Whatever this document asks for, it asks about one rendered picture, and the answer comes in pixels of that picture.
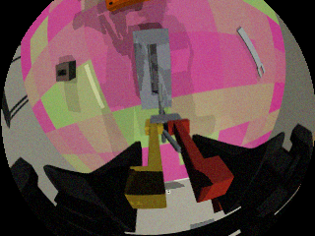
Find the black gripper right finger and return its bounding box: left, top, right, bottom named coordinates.
left=192, top=131, right=284, bottom=213

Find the grey two-pronged flat bar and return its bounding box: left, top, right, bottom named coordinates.
left=237, top=28, right=265, bottom=79

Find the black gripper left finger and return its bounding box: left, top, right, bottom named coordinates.
left=43, top=142, right=143, bottom=233

